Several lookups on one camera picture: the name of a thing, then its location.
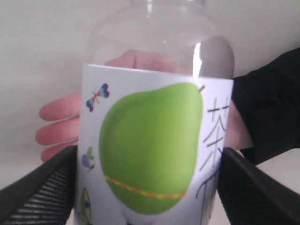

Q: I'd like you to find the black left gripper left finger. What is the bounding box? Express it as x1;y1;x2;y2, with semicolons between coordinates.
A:
0;146;77;225

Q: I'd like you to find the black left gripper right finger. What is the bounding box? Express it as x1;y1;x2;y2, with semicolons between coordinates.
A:
217;148;300;225

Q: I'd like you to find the white pear label bottle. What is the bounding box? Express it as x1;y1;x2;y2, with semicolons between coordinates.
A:
74;0;234;225

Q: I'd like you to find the black sleeved forearm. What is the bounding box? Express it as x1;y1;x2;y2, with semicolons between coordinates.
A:
232;48;300;165

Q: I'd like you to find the person's open bare hand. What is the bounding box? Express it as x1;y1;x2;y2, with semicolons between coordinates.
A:
35;50;254;161

